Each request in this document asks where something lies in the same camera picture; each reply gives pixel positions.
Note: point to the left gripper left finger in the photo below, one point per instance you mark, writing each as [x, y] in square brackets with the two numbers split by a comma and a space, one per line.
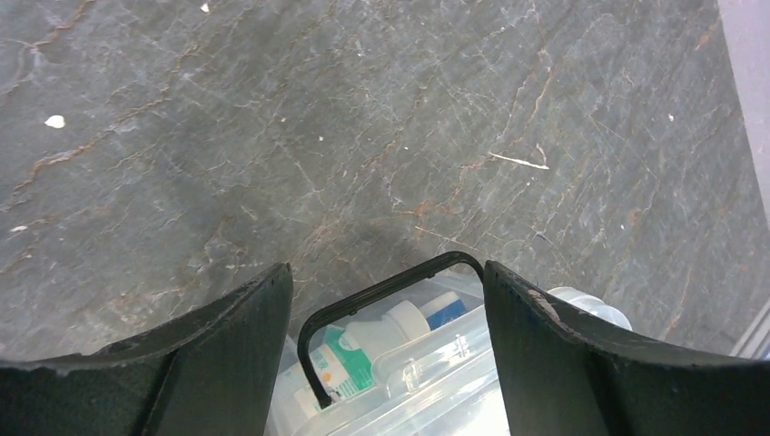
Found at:
[210, 371]

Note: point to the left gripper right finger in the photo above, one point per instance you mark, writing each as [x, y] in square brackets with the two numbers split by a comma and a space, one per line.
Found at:
[564, 371]

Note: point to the blue white bandage roll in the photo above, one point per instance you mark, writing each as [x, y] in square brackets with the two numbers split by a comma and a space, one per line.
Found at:
[443, 309]

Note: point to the clear first aid box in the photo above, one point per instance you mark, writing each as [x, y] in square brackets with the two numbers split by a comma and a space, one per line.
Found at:
[443, 383]

